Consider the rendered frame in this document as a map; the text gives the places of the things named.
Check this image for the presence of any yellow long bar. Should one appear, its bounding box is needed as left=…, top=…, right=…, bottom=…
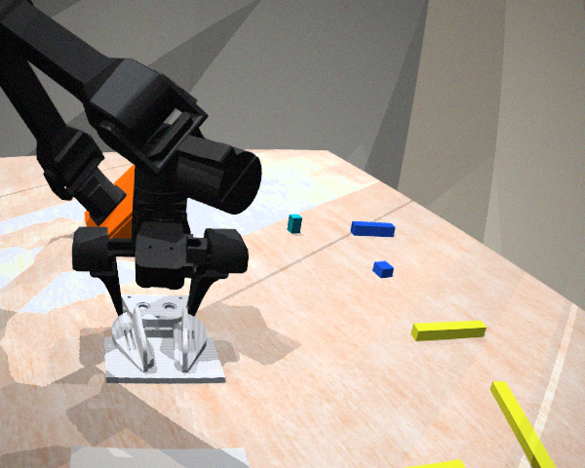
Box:
left=489, top=381, right=556, bottom=468

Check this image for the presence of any white flat rectangular plate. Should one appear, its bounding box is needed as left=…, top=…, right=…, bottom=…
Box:
left=70, top=446, right=250, bottom=468

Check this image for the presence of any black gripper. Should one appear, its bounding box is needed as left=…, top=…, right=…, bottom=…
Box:
left=71, top=186, right=249, bottom=316

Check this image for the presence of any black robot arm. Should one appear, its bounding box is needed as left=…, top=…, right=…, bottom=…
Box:
left=0, top=0, right=262, bottom=291

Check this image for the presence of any small blue cube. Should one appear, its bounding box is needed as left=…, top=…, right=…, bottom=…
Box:
left=372, top=260, right=394, bottom=278

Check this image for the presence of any blue rectangular block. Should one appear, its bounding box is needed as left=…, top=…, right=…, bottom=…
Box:
left=351, top=221, right=396, bottom=238

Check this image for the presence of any small teal block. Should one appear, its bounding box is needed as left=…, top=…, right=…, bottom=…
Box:
left=287, top=214, right=302, bottom=234

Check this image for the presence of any yellow rectangular block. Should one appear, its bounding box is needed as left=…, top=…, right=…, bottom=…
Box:
left=406, top=459, right=465, bottom=468

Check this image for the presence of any yellow rectangular bar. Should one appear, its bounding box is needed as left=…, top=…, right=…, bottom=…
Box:
left=410, top=321, right=487, bottom=341

